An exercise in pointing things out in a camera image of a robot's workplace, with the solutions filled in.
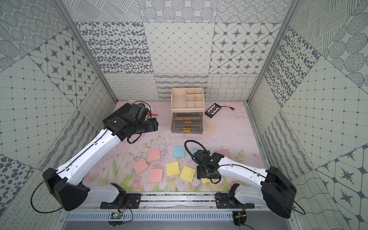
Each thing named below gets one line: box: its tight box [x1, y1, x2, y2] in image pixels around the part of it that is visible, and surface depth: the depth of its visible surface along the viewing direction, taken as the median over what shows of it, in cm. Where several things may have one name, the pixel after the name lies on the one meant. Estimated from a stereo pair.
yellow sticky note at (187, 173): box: [179, 165, 196, 183], surface depth 84 cm
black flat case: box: [102, 103, 132, 125], surface depth 110 cm
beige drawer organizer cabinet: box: [170, 87, 206, 135], surface depth 90 cm
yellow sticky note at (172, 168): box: [165, 161, 180, 177], surface depth 86 cm
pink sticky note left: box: [132, 157, 150, 175], surface depth 88 cm
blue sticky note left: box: [172, 145, 186, 159], surface depth 92 cm
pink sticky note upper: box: [147, 148, 161, 162], surface depth 92 cm
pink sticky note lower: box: [148, 168, 163, 183], surface depth 84 cm
